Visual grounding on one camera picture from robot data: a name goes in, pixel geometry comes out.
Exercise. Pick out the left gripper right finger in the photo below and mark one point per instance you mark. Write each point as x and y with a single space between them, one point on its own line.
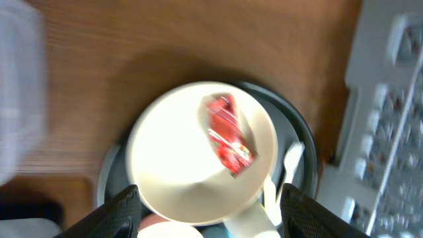
303 217

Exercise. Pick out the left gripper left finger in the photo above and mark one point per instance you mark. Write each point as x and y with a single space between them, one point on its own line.
119 217

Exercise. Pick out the white napkin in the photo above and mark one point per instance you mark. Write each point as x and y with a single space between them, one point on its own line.
169 229

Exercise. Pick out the red snack wrapper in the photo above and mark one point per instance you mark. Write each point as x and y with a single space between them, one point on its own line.
229 135

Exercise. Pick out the large beige bowl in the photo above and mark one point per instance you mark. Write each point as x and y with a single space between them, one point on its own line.
173 163

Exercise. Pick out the small pink bowl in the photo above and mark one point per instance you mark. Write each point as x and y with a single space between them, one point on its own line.
149 220

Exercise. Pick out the grey plastic dishwasher rack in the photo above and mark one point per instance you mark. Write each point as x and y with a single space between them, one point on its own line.
375 183

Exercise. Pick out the clear plastic waste bin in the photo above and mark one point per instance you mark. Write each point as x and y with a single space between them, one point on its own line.
23 84

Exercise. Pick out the yellow plastic knife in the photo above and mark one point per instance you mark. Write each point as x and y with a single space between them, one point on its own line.
271 204

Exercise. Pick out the white plastic cup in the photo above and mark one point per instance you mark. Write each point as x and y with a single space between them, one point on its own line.
252 222

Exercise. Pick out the round black serving tray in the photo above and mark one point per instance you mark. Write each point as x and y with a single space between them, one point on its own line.
289 127

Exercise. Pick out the white plastic fork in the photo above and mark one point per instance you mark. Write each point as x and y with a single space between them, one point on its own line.
291 161

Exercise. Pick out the light blue plastic cup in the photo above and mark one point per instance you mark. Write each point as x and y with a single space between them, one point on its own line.
215 231

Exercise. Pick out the black rectangular tray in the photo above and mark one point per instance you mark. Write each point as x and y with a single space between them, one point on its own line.
26 204

